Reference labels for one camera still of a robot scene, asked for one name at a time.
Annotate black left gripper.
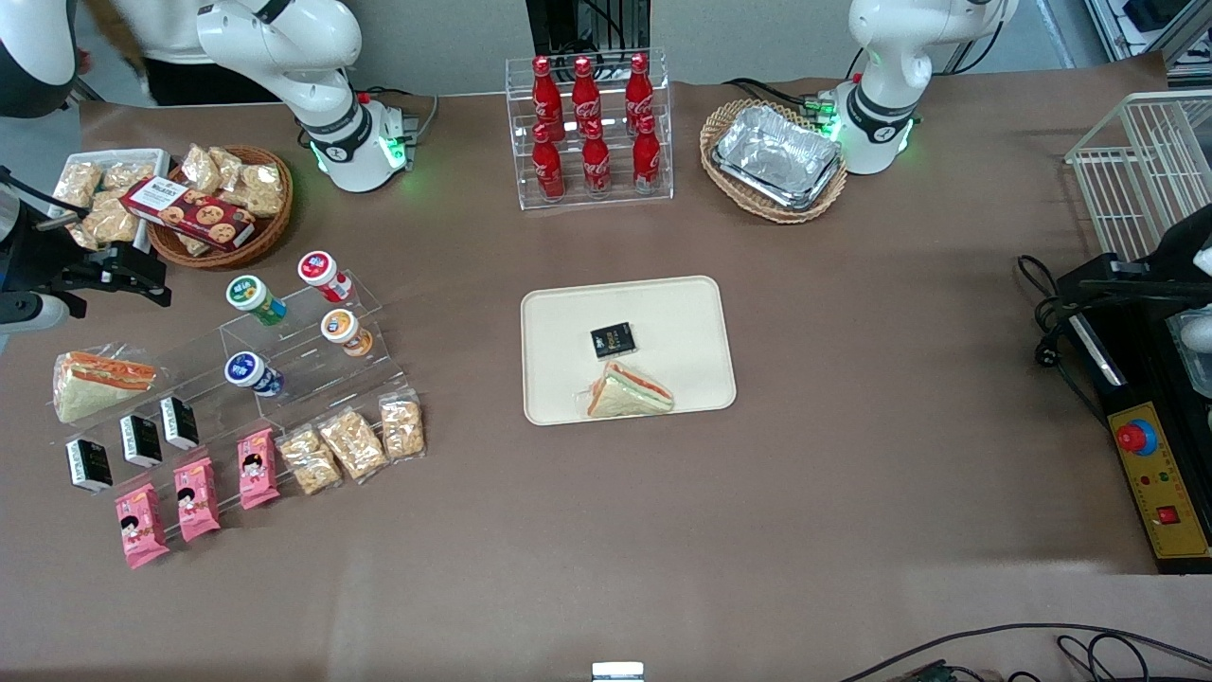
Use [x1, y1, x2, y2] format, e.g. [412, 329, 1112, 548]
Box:
[1079, 204, 1212, 306]

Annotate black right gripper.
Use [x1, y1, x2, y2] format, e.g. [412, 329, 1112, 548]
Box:
[0, 220, 174, 308]

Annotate green gum bottle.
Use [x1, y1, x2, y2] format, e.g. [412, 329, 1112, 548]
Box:
[225, 275, 289, 329]

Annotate white rectangular tray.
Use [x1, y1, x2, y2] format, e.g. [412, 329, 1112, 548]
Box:
[45, 149, 173, 259]

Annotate blue gum bottle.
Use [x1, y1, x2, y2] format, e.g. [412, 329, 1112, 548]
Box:
[224, 350, 286, 398]

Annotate red gum bottle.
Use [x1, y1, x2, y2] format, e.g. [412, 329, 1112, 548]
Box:
[297, 250, 354, 305]

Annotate orange gum bottle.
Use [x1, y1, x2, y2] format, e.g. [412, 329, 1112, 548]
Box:
[320, 309, 376, 359]

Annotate beige plastic tray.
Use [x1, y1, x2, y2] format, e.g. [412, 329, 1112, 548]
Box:
[520, 275, 739, 428]

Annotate red cookie box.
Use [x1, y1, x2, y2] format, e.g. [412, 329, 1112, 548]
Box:
[119, 176, 258, 253]

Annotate wrapped triangle sandwich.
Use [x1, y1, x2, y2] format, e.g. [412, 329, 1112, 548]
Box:
[573, 360, 676, 421]
[52, 350, 159, 425]

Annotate dark wicker basket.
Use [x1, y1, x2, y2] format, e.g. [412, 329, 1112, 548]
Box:
[147, 144, 295, 272]

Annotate small black box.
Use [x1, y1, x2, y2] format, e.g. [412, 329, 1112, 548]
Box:
[590, 322, 638, 362]
[158, 396, 201, 452]
[119, 415, 165, 470]
[64, 438, 114, 494]

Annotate clear acrylic step display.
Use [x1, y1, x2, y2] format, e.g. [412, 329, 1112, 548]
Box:
[43, 270, 411, 531]

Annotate black machine yellow panel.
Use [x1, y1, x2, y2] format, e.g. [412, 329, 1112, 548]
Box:
[1054, 252, 1212, 577]

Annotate pink snack pack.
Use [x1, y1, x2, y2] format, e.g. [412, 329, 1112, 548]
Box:
[237, 428, 282, 512]
[114, 482, 172, 570]
[173, 457, 223, 544]

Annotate clear peanut snack bag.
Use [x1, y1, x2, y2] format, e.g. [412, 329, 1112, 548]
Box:
[276, 424, 345, 498]
[379, 389, 428, 464]
[317, 407, 390, 485]

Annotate aluminium foil trays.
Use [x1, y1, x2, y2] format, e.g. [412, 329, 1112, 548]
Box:
[711, 103, 845, 212]

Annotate clear acrylic bottle rack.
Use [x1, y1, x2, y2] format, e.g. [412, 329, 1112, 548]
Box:
[504, 47, 676, 212]

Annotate red cola bottle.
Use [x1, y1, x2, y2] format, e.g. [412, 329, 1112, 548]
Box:
[631, 114, 663, 196]
[530, 123, 568, 203]
[570, 56, 604, 141]
[579, 121, 614, 198]
[531, 55, 566, 143]
[624, 52, 655, 134]

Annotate light wicker basket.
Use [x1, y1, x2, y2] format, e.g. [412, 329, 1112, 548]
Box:
[699, 98, 850, 226]

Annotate black machine power cable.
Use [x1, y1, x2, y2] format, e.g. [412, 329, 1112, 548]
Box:
[1016, 253, 1111, 429]

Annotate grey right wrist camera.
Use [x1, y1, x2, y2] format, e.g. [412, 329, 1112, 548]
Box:
[0, 292, 69, 334]

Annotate white wire basket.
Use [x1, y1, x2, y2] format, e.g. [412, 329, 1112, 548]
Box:
[1064, 90, 1212, 263]

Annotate aluminium frame shelving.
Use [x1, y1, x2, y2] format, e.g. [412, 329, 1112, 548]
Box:
[1082, 0, 1212, 69]

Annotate grey arm base cable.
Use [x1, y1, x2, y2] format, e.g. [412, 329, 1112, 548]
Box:
[353, 86, 442, 170]

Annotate long black cable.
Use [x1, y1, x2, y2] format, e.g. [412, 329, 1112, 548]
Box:
[838, 621, 1212, 682]

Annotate black arm base cables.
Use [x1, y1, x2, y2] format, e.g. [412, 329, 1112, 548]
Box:
[722, 43, 867, 122]

